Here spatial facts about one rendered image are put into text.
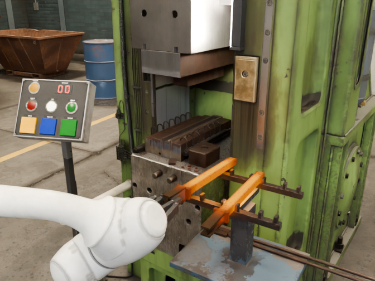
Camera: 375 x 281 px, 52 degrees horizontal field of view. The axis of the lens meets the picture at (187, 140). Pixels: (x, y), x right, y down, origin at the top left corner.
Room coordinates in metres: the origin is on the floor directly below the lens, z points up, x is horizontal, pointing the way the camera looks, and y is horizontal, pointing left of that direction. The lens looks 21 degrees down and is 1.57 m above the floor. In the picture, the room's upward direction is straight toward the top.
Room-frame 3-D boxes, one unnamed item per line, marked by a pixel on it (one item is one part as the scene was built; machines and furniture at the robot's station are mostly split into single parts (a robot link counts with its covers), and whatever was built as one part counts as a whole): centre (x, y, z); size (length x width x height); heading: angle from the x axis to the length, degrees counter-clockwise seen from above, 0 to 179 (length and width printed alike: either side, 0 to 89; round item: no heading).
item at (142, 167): (1.68, -0.06, 0.69); 0.56 x 0.38 x 0.45; 144
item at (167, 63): (1.71, -0.01, 1.32); 0.42 x 0.20 x 0.10; 144
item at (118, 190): (1.66, 0.44, 0.62); 0.44 x 0.05 x 0.05; 144
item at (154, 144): (1.71, -0.01, 0.96); 0.42 x 0.20 x 0.09; 144
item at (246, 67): (1.46, -0.22, 1.27); 0.09 x 0.02 x 0.17; 54
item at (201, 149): (1.48, -0.07, 0.95); 0.12 x 0.08 x 0.06; 144
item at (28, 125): (1.69, 0.73, 1.01); 0.07 x 0.05 x 0.07; 79
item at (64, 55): (8.09, 3.20, 0.43); 1.89 x 1.20 x 0.85; 61
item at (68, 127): (1.65, 0.54, 1.01); 0.07 x 0.05 x 0.07; 79
